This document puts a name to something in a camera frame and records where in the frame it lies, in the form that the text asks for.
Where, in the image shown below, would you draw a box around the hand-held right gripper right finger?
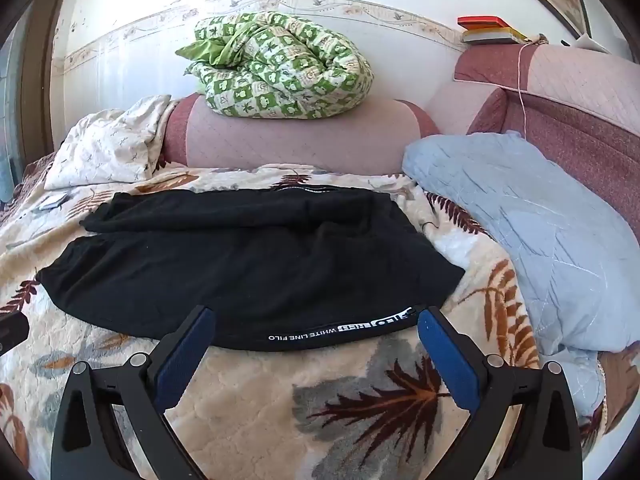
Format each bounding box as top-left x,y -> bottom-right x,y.
417,306 -> 583,480

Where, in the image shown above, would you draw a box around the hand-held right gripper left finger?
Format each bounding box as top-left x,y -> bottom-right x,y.
51,305 -> 217,480

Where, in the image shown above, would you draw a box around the black pants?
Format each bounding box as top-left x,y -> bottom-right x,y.
36,186 -> 467,353

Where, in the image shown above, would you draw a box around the leaf print fleece blanket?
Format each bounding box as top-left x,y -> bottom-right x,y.
0,162 -> 608,480

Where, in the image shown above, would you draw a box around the light blue quilt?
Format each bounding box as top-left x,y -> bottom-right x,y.
402,131 -> 638,418

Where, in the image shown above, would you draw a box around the white crumpled quilt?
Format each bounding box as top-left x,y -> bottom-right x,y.
44,94 -> 173,192

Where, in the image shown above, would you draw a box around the pink quilted sofa backrest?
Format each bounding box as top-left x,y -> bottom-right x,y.
425,44 -> 640,241

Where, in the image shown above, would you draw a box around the green checked quilt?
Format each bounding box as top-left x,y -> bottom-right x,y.
175,11 -> 375,121

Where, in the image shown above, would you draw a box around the stack of books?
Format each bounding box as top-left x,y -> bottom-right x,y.
461,27 -> 528,46

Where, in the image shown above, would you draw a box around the red book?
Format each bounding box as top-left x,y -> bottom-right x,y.
457,16 -> 506,31

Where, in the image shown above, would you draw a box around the brown door frame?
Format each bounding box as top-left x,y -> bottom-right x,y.
19,0 -> 68,163

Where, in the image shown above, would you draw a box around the white cord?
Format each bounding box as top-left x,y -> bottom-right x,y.
516,42 -> 540,137

